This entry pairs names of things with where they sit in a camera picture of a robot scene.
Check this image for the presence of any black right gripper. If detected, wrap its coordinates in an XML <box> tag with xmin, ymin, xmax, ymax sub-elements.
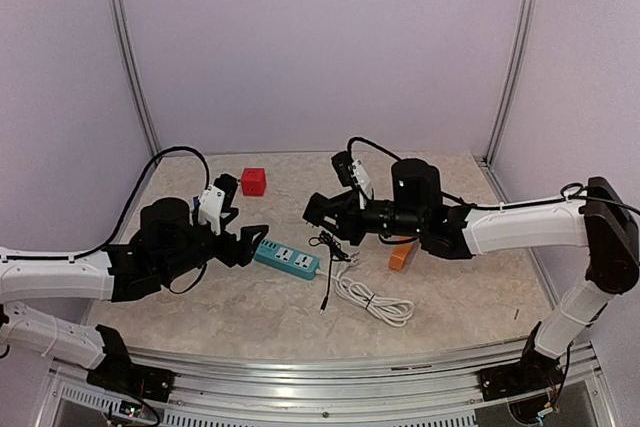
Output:
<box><xmin>308</xmin><ymin>190</ymin><xmax>425</xmax><ymax>246</ymax></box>

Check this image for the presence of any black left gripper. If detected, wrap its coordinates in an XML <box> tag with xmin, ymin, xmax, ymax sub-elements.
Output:
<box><xmin>160</xmin><ymin>216</ymin><xmax>268</xmax><ymax>282</ymax></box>

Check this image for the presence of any black charger with thin cable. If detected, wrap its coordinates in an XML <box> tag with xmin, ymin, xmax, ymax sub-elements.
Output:
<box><xmin>301</xmin><ymin>191</ymin><xmax>354</xmax><ymax>312</ymax></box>

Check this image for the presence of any red cube socket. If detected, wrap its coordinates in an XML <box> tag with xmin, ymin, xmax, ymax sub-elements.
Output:
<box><xmin>240</xmin><ymin>168</ymin><xmax>267</xmax><ymax>197</ymax></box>

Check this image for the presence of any teal power strip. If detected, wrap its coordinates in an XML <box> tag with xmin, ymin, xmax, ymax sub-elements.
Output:
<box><xmin>253</xmin><ymin>239</ymin><xmax>320</xmax><ymax>281</ymax></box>

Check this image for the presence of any orange USB socket block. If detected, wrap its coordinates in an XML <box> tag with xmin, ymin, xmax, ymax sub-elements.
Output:
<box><xmin>388</xmin><ymin>242</ymin><xmax>415</xmax><ymax>271</ymax></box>

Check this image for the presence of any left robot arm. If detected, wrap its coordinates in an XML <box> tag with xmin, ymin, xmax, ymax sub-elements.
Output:
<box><xmin>1</xmin><ymin>174</ymin><xmax>269</xmax><ymax>392</ymax></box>

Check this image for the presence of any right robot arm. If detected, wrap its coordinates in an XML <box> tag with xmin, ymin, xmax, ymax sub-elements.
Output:
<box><xmin>303</xmin><ymin>148</ymin><xmax>639</xmax><ymax>391</ymax></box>

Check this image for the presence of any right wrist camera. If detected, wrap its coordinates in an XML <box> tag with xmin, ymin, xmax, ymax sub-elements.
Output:
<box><xmin>331</xmin><ymin>151</ymin><xmax>374</xmax><ymax>200</ymax></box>

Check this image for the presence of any white strip power cable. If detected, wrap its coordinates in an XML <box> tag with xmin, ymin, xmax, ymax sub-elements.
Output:
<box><xmin>314</xmin><ymin>251</ymin><xmax>416</xmax><ymax>329</ymax></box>

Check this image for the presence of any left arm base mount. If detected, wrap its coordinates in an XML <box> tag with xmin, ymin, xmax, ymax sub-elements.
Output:
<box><xmin>86</xmin><ymin>324</ymin><xmax>176</xmax><ymax>403</ymax></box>

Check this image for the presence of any aluminium front rail frame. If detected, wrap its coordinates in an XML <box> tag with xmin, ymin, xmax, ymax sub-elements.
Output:
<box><xmin>31</xmin><ymin>340</ymin><xmax>622</xmax><ymax>426</ymax></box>

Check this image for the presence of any left aluminium corner post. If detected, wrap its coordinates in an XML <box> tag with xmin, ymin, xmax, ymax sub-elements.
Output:
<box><xmin>108</xmin><ymin>0</ymin><xmax>161</xmax><ymax>157</ymax></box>

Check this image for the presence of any aluminium corner post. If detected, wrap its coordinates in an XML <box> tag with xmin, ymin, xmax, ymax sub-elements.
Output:
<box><xmin>482</xmin><ymin>0</ymin><xmax>536</xmax><ymax>170</ymax></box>
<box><xmin>108</xmin><ymin>0</ymin><xmax>161</xmax><ymax>157</ymax></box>

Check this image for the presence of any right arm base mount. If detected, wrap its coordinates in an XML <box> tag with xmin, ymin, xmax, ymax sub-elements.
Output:
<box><xmin>477</xmin><ymin>323</ymin><xmax>566</xmax><ymax>401</ymax></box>

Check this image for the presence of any right aluminium corner post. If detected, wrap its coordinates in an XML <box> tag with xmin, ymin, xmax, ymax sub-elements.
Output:
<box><xmin>482</xmin><ymin>0</ymin><xmax>536</xmax><ymax>170</ymax></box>

